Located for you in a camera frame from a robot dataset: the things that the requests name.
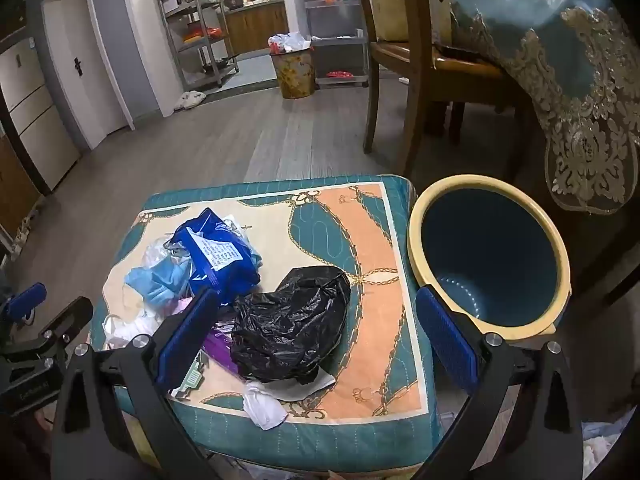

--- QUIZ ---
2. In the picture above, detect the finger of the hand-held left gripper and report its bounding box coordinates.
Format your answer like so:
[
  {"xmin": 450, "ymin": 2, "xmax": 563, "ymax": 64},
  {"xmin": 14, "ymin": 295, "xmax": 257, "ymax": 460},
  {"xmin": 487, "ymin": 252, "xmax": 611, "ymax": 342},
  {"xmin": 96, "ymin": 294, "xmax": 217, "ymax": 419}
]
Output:
[
  {"xmin": 12, "ymin": 297, "xmax": 95, "ymax": 356},
  {"xmin": 4, "ymin": 282, "xmax": 48, "ymax": 322}
]

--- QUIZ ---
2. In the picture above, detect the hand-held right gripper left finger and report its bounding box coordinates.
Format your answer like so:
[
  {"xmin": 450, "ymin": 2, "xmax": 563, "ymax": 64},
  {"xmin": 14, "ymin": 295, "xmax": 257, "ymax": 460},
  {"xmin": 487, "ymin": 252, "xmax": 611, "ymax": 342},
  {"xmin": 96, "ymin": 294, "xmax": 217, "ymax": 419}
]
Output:
[{"xmin": 50, "ymin": 287, "xmax": 221, "ymax": 480}]

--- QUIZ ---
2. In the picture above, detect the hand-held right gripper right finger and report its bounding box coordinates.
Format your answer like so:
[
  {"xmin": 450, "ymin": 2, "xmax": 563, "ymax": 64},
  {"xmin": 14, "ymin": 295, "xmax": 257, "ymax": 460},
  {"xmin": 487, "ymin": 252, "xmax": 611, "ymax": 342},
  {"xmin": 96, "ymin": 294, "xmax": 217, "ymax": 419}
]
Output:
[{"xmin": 415, "ymin": 285, "xmax": 586, "ymax": 480}]

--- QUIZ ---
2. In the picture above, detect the purple wrapper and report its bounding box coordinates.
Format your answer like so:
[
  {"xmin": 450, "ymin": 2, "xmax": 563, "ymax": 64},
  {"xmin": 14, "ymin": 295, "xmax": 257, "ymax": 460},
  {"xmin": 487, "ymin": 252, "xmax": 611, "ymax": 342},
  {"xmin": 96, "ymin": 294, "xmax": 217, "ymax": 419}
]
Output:
[{"xmin": 202, "ymin": 322, "xmax": 242, "ymax": 377}]

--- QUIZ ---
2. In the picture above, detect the blue disposable glove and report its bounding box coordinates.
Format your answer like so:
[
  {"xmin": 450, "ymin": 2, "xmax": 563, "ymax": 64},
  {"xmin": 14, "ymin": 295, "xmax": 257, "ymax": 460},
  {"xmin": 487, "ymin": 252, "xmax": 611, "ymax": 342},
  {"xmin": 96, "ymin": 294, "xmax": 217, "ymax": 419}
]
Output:
[{"xmin": 124, "ymin": 255, "xmax": 196, "ymax": 308}]

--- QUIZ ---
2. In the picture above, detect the blue plastic package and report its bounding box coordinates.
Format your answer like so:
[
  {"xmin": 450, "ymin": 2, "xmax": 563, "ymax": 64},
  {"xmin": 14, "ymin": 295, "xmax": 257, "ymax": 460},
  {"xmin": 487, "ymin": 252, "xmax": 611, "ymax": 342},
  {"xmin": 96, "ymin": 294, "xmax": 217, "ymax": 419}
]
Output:
[{"xmin": 172, "ymin": 207, "xmax": 262, "ymax": 306}]

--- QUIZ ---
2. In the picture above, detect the black plastic bag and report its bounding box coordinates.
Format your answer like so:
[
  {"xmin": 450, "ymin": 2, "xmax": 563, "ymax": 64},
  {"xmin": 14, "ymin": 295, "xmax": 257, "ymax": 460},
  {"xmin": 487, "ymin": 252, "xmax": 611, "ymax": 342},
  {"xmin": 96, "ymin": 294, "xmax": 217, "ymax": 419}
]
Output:
[{"xmin": 231, "ymin": 266, "xmax": 352, "ymax": 385}]

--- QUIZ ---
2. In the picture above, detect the blue bin with yellow rim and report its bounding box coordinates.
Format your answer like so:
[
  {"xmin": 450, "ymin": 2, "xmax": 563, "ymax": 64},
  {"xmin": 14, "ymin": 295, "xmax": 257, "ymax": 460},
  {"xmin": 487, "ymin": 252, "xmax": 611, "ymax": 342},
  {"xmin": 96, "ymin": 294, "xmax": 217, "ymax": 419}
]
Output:
[{"xmin": 407, "ymin": 175, "xmax": 572, "ymax": 346}]

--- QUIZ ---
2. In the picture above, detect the white box with green print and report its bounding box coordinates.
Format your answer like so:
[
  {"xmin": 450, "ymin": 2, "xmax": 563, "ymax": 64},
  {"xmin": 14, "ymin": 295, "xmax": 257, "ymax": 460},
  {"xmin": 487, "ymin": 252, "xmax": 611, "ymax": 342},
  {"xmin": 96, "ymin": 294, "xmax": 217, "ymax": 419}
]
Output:
[{"xmin": 169, "ymin": 354, "xmax": 207, "ymax": 401}]

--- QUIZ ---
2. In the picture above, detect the white crumpled tissue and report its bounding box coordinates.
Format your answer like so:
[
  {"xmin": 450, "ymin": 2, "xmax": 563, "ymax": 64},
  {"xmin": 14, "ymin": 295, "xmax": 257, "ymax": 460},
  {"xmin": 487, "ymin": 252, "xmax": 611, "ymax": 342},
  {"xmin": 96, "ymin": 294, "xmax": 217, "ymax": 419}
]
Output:
[
  {"xmin": 102, "ymin": 311, "xmax": 161, "ymax": 351},
  {"xmin": 242, "ymin": 382, "xmax": 289, "ymax": 431}
]

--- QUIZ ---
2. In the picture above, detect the clear plastic bag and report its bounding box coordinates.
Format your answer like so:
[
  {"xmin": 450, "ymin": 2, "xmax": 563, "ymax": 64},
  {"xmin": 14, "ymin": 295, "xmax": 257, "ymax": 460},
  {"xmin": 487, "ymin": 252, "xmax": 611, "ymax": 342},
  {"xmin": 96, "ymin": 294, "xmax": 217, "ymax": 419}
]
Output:
[{"xmin": 141, "ymin": 240, "xmax": 177, "ymax": 272}]

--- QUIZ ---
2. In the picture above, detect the brown wooden cabinet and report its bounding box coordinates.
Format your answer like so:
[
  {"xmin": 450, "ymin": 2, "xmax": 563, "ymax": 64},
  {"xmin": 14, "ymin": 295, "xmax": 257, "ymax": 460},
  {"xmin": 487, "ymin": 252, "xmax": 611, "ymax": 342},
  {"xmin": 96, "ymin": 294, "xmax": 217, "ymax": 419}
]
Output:
[{"xmin": 0, "ymin": 130, "xmax": 43, "ymax": 241}]

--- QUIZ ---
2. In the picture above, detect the white drawer cabinet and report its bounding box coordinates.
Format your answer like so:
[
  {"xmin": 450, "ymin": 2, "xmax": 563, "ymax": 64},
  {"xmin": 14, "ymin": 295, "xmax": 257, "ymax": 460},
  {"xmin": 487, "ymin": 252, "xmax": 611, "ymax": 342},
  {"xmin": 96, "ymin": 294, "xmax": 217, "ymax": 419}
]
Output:
[{"xmin": 0, "ymin": 37, "xmax": 83, "ymax": 191}]

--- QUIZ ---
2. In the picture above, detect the white door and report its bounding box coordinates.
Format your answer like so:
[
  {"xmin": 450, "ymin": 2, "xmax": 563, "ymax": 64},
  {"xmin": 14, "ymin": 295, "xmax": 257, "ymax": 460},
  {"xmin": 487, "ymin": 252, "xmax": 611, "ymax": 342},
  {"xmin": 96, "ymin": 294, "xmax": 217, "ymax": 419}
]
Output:
[{"xmin": 42, "ymin": 0, "xmax": 130, "ymax": 151}]

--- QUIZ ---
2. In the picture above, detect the pair of white slippers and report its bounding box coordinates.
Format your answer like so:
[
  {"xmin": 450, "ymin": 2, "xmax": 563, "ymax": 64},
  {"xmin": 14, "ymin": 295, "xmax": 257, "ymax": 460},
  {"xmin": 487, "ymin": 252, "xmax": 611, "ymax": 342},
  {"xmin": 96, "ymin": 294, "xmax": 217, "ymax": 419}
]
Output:
[{"xmin": 172, "ymin": 90, "xmax": 207, "ymax": 111}]

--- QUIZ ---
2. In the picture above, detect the wooden chair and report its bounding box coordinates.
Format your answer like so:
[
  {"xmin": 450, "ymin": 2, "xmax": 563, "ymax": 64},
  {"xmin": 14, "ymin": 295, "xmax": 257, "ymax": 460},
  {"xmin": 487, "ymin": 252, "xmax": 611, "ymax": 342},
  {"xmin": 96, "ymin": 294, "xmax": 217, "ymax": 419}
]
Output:
[{"xmin": 350, "ymin": 0, "xmax": 531, "ymax": 181}]

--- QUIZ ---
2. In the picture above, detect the floral patterned waste bin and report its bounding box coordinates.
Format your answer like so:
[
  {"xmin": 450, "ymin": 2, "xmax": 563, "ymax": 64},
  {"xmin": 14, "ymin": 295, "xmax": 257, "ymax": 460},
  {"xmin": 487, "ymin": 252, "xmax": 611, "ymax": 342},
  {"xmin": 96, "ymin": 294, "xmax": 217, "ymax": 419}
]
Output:
[{"xmin": 270, "ymin": 47, "xmax": 317, "ymax": 100}]

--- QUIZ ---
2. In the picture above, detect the white bag in waste bin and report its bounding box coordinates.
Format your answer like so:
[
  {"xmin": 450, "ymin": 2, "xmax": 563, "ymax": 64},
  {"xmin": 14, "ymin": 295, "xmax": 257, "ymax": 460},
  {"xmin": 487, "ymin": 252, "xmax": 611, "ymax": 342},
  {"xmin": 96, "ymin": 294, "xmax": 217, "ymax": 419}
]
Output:
[{"xmin": 268, "ymin": 31, "xmax": 313, "ymax": 55}]

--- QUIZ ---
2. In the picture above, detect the teal lace tablecloth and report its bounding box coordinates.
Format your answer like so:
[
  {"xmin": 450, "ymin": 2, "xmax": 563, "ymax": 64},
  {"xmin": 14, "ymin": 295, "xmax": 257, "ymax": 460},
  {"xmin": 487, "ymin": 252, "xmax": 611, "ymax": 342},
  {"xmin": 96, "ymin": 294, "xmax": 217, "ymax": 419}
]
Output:
[{"xmin": 445, "ymin": 0, "xmax": 640, "ymax": 216}]

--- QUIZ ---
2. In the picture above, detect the wooden kitchen cabinet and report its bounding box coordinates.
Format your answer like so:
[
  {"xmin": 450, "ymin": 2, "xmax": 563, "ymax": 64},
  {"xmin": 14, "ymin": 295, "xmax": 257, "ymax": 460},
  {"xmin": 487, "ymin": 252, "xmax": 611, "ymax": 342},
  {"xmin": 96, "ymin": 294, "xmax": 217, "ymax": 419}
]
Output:
[{"xmin": 222, "ymin": 2, "xmax": 291, "ymax": 56}]

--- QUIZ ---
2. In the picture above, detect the steel shelf rack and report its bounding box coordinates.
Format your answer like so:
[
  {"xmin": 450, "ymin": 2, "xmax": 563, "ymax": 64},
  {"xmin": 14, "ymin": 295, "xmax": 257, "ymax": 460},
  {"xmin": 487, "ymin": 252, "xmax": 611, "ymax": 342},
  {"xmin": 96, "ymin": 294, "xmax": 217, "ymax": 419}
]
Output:
[{"xmin": 152, "ymin": 0, "xmax": 241, "ymax": 91}]

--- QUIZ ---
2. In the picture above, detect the yellow cushion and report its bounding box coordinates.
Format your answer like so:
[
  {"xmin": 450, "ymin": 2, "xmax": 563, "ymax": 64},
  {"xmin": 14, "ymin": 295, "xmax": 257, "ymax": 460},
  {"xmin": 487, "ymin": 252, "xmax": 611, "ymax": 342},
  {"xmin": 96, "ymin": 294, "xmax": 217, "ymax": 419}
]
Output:
[{"xmin": 372, "ymin": 0, "xmax": 409, "ymax": 43}]

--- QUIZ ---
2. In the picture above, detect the grey shelf rack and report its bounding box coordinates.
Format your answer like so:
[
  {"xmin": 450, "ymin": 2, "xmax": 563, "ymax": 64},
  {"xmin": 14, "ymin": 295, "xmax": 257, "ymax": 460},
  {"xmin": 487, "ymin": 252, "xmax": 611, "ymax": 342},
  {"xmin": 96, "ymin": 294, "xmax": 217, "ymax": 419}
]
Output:
[{"xmin": 300, "ymin": 0, "xmax": 371, "ymax": 90}]

